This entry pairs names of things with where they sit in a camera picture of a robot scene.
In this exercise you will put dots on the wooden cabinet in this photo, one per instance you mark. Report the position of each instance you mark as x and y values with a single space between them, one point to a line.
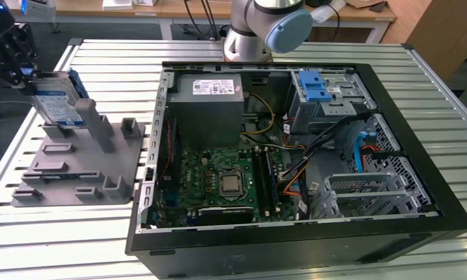
444 35

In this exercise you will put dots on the RAM stick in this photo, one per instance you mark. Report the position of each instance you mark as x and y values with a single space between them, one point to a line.
273 181

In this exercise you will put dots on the hard disk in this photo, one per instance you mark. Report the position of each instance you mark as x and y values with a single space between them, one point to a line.
58 105

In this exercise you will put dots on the grey optical drive cage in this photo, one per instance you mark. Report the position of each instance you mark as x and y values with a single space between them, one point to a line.
307 116

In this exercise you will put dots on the large white box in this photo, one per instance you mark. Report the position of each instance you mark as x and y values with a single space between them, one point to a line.
116 4

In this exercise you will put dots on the CPU in socket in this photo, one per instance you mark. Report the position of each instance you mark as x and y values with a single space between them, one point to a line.
230 184

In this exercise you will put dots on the grey parts rack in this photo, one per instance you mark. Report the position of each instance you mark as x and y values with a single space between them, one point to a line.
82 163

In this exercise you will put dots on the grey power supply unit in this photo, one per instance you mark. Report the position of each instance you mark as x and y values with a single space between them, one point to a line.
206 122

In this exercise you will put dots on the white plastic device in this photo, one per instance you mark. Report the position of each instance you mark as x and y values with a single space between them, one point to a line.
327 10

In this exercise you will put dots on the green motherboard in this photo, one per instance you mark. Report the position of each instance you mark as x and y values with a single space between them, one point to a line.
202 163

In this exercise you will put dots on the grey metal disk bay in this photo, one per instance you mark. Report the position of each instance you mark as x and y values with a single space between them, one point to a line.
374 198

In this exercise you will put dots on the brown cardboard piece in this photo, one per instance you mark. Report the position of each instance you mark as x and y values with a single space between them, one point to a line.
363 3

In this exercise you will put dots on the blue drive latch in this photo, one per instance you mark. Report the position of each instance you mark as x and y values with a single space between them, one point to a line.
313 87

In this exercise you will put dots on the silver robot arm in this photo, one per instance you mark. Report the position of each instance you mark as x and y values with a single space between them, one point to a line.
245 43

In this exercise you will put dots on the black open PC case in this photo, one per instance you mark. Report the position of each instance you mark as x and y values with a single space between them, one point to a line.
257 256

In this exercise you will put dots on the small white box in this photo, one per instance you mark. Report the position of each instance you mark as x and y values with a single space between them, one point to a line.
146 2

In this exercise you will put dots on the black graphics card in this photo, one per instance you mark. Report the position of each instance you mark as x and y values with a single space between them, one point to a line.
226 216

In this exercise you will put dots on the wooden desk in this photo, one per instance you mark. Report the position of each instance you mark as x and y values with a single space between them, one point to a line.
82 12

